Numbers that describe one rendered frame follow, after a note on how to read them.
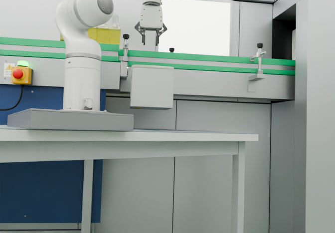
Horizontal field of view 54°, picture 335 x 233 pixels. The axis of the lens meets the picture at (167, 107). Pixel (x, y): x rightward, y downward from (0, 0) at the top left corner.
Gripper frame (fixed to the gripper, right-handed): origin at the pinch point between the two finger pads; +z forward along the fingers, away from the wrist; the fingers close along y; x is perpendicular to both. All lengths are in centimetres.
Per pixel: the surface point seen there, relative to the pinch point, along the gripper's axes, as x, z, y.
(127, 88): -16.3, 19.4, 9.8
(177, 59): -19.2, 3.7, -14.5
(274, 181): -35, 66, -72
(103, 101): -8.4, 26.9, 20.0
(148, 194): -38, 74, -3
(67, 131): 42, 40, 25
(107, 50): -8.2, 3.3, 19.2
